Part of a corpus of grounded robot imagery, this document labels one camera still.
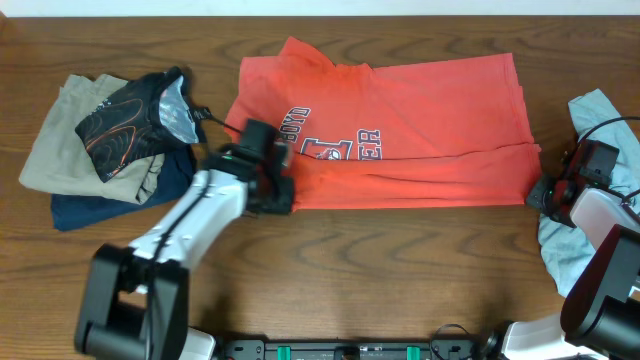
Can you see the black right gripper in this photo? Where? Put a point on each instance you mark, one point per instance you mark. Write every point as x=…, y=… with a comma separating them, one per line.
x=534, y=198

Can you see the light blue t-shirt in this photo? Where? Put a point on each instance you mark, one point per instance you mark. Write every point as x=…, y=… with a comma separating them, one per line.
x=566, y=251

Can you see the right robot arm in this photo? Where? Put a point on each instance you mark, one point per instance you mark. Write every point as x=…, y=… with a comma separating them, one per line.
x=599, y=318

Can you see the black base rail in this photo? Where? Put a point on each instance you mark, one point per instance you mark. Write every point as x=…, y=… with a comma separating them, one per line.
x=449, y=342

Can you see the navy blue folded garment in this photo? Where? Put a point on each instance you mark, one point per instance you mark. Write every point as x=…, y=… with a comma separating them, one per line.
x=71, y=212

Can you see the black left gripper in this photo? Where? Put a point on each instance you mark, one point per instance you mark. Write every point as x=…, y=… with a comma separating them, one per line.
x=286, y=202

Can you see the beige folded garment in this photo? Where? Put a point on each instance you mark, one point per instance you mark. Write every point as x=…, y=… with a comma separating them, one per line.
x=58, y=163

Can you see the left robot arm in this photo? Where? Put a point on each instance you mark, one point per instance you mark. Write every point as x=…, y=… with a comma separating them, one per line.
x=136, y=300

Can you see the black orange patterned shirt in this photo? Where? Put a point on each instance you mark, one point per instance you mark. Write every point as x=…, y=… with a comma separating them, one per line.
x=149, y=116

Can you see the red soccer t-shirt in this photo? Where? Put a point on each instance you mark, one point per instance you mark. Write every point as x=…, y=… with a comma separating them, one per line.
x=439, y=134

